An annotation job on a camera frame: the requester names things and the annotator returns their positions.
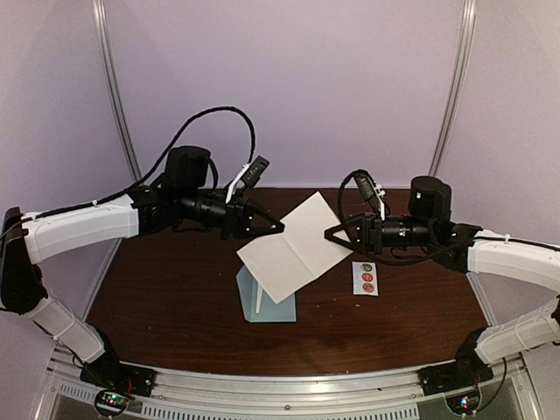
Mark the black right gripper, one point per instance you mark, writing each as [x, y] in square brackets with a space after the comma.
[371, 234]

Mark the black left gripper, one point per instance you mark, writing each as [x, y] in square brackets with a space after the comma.
[238, 217]

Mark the beige ornate letter paper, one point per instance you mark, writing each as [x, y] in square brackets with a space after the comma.
[258, 298]

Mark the light blue envelope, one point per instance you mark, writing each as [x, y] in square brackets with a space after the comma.
[283, 312]

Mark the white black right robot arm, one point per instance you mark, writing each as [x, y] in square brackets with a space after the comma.
[427, 233]

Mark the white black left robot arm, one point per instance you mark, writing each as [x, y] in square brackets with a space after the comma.
[175, 196]

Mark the sticker sheet with three seals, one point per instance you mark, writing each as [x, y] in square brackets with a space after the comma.
[365, 280]

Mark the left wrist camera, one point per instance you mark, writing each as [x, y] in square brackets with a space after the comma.
[249, 175]

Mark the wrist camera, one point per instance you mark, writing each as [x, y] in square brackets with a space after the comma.
[249, 175]
[369, 190]

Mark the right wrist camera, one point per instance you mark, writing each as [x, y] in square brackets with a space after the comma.
[369, 190]

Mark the front aluminium rail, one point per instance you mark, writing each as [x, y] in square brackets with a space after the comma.
[388, 394]

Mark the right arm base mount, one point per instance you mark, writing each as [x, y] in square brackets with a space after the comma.
[459, 382]

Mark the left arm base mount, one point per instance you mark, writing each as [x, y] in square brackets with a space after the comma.
[118, 389]

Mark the right aluminium frame post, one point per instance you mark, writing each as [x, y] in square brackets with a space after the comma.
[466, 32]

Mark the aluminium frame post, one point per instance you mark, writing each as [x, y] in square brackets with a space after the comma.
[101, 26]
[466, 32]

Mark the left aluminium frame post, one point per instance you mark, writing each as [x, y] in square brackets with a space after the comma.
[101, 26]

